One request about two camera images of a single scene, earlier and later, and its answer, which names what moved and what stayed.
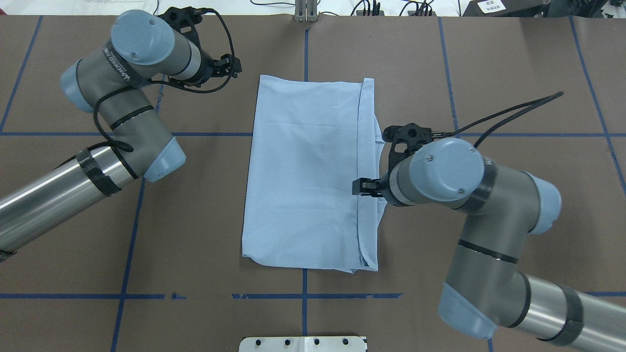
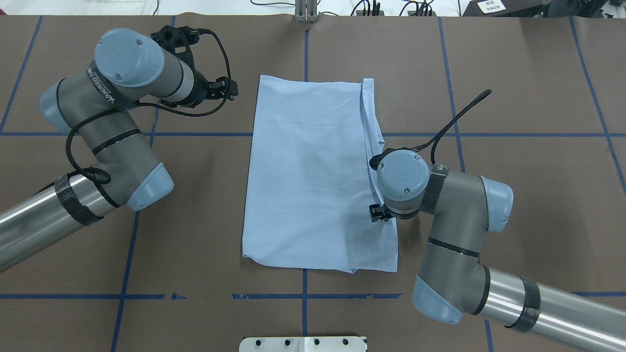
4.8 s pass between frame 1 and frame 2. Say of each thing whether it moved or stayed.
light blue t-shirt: stayed
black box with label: stayed
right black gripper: moved
